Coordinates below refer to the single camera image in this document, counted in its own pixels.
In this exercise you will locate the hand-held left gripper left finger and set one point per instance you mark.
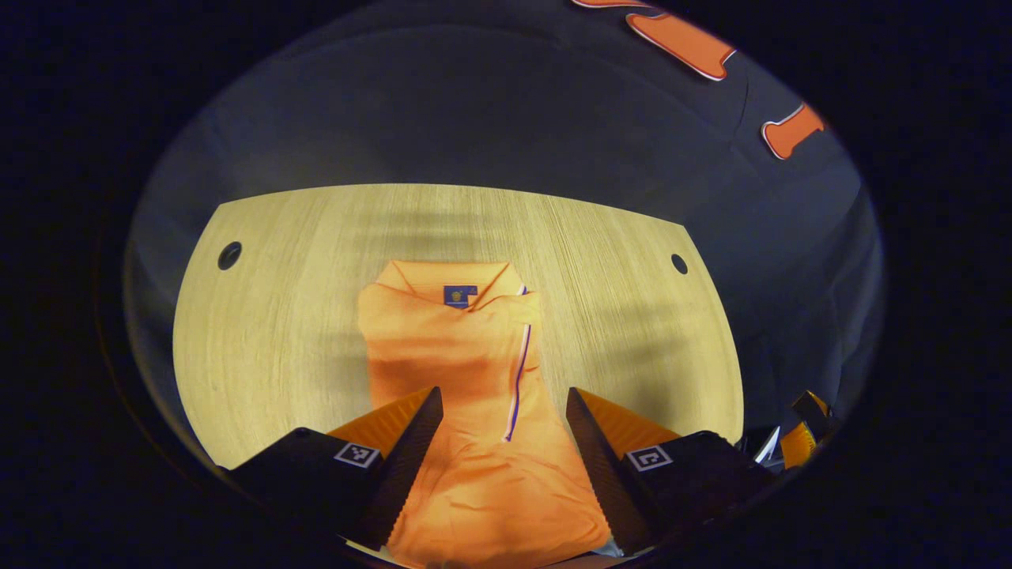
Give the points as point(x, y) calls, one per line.
point(407, 466)

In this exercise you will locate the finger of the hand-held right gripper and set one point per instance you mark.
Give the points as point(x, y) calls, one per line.
point(798, 442)

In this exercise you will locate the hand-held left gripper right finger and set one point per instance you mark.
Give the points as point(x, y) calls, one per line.
point(601, 466)

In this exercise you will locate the orange T-shirt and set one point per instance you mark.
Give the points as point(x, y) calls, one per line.
point(474, 356)

